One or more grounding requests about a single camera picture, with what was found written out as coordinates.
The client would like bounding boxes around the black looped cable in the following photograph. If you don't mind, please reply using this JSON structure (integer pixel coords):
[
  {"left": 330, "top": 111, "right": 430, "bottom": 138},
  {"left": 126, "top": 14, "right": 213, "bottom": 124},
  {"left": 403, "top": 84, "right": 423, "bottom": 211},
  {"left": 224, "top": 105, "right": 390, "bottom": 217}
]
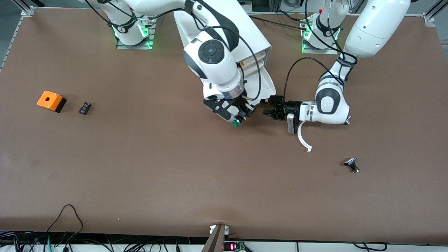
[{"left": 47, "top": 204, "right": 84, "bottom": 242}]

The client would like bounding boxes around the black push button white cap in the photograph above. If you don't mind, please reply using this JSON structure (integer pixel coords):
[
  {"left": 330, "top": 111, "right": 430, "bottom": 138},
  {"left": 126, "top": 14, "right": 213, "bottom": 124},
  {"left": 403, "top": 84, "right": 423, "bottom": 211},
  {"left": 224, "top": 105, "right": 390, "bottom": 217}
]
[{"left": 344, "top": 157, "right": 360, "bottom": 174}]

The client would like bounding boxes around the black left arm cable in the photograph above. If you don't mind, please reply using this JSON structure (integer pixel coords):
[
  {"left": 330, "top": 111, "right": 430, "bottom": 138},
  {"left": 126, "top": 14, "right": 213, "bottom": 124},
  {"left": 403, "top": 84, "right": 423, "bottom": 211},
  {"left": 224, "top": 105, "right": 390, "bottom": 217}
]
[{"left": 283, "top": 0, "right": 357, "bottom": 104}]

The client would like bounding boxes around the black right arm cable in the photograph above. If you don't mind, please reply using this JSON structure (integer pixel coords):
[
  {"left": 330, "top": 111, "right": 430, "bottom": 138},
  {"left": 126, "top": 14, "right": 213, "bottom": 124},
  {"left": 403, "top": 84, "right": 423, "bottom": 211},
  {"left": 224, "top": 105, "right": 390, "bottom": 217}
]
[{"left": 189, "top": 0, "right": 262, "bottom": 102}]

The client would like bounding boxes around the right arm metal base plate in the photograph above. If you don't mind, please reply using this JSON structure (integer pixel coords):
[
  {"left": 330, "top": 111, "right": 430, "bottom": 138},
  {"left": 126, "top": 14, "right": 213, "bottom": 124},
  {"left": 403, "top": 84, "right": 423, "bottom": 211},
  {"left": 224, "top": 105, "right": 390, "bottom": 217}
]
[{"left": 116, "top": 38, "right": 154, "bottom": 50}]

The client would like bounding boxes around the red LED display device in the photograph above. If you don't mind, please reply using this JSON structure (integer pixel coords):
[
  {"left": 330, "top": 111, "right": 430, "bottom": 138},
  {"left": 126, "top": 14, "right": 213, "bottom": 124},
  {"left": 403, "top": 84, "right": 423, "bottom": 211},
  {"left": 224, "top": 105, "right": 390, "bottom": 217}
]
[{"left": 222, "top": 241, "right": 245, "bottom": 252}]

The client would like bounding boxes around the wooden camera stand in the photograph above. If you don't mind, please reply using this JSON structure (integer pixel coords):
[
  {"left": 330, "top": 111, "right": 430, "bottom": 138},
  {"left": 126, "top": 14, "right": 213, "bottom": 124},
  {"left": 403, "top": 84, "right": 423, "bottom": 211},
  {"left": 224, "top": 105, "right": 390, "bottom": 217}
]
[{"left": 201, "top": 224, "right": 230, "bottom": 252}]

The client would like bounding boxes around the aluminium frame profile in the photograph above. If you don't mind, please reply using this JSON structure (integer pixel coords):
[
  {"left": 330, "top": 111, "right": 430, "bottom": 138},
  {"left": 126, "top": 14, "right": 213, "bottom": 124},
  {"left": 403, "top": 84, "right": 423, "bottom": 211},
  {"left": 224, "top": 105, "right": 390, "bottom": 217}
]
[
  {"left": 10, "top": 0, "right": 35, "bottom": 16},
  {"left": 423, "top": 0, "right": 448, "bottom": 27}
]

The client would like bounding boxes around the orange box black base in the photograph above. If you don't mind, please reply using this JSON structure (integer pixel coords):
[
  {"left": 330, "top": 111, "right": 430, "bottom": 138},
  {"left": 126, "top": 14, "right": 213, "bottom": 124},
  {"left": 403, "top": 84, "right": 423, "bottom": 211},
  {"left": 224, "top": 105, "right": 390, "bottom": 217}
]
[{"left": 36, "top": 90, "right": 67, "bottom": 113}]

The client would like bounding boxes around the white plastic drawer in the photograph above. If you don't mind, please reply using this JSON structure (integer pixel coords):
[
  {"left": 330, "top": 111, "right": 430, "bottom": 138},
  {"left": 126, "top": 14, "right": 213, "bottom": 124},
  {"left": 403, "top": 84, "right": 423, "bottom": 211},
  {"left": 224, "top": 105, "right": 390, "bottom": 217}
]
[
  {"left": 243, "top": 66, "right": 276, "bottom": 105},
  {"left": 240, "top": 52, "right": 269, "bottom": 69},
  {"left": 250, "top": 59, "right": 269, "bottom": 71}
]

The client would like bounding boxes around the white semicircular plastic bracket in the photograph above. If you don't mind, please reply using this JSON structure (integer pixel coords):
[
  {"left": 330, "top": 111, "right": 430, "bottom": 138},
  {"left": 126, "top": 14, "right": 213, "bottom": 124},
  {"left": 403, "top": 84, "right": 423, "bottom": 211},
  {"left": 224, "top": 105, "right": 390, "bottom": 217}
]
[{"left": 297, "top": 121, "right": 313, "bottom": 153}]

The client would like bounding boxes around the thin black power cable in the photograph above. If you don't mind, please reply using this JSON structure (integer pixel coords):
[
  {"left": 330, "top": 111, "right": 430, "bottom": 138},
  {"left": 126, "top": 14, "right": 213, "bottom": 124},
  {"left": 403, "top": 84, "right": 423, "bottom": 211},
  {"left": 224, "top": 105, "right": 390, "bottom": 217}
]
[{"left": 248, "top": 15, "right": 308, "bottom": 30}]

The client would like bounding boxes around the white drawer cabinet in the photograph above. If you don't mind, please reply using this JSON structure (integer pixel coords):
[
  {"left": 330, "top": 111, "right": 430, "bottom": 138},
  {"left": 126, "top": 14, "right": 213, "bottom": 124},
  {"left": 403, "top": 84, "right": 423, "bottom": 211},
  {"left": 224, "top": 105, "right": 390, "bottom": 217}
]
[{"left": 173, "top": 0, "right": 276, "bottom": 105}]

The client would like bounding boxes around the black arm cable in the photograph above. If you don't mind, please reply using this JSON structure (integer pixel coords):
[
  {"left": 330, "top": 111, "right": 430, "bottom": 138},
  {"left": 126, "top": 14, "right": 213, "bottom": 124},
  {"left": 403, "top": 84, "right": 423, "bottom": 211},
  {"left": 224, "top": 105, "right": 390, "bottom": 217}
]
[
  {"left": 189, "top": 0, "right": 262, "bottom": 102},
  {"left": 283, "top": 0, "right": 357, "bottom": 104}
]

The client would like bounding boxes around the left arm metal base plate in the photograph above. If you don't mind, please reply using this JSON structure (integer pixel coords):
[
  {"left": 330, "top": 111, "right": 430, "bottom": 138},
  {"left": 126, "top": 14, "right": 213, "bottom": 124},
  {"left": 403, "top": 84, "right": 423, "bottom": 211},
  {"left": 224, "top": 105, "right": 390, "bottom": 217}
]
[{"left": 302, "top": 41, "right": 339, "bottom": 55}]

